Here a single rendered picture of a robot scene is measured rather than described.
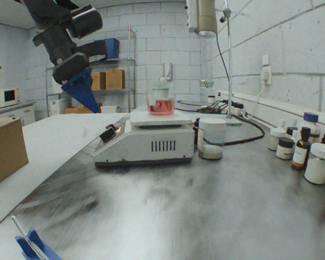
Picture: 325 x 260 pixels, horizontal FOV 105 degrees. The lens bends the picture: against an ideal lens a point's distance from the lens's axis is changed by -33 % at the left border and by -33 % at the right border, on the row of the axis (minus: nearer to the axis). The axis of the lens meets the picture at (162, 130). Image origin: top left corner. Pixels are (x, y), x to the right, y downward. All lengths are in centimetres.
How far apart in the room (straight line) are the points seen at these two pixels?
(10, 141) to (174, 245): 35
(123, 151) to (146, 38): 267
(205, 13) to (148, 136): 62
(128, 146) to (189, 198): 15
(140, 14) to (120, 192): 294
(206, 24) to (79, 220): 77
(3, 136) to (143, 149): 29
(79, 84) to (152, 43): 262
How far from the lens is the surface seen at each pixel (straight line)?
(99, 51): 36
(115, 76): 257
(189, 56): 286
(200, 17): 82
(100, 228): 22
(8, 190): 36
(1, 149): 40
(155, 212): 24
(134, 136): 33
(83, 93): 31
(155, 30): 295
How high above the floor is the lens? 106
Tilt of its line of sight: 15 degrees down
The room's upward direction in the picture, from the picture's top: straight up
